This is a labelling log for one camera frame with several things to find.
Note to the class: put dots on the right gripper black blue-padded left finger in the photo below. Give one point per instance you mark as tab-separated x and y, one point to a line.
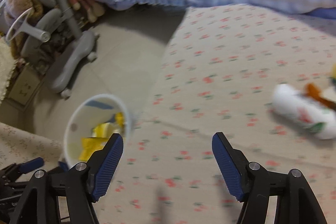
82	186

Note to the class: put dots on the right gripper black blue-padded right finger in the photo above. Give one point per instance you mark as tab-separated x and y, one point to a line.
252	185

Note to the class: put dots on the white trash bin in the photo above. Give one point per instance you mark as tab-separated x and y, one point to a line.
92	124

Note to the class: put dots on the yellow paper bowl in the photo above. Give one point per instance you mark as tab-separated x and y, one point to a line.
100	135

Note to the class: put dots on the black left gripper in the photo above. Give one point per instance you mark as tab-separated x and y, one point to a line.
10	189

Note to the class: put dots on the white barcode wrapper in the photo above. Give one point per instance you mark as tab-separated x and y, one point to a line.
306	112

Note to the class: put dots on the yellow green sponge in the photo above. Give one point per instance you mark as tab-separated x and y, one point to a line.
333	76

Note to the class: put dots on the cherry print bed sheet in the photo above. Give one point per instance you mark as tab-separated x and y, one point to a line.
218	74

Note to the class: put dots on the grey stroller frame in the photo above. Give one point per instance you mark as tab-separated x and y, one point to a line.
55	45

